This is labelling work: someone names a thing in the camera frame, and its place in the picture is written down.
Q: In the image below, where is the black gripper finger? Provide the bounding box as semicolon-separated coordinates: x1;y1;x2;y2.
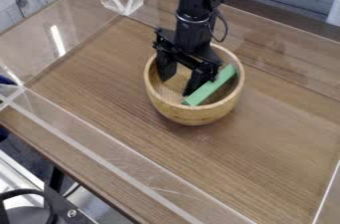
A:
156;51;176;82
181;68;216;97

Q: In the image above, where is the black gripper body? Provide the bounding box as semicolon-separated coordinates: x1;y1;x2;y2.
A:
153;28;223;73

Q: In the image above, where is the green rectangular block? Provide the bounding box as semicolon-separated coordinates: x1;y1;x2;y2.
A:
181;65;236;107

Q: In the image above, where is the brown wooden bowl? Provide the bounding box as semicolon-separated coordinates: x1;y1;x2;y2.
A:
144;44;245;126

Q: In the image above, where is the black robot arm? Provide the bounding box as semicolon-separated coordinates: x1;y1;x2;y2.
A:
153;0;225;97

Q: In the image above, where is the black table leg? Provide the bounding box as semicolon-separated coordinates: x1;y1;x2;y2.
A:
49;167;65;192

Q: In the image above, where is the clear acrylic tray wall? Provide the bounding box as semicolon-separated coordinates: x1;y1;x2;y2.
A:
0;0;340;224

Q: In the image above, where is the black metal bracket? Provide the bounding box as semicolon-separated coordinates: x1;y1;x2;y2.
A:
44;187;99;224

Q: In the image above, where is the black cable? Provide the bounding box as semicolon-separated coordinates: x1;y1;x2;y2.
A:
0;188;57;224

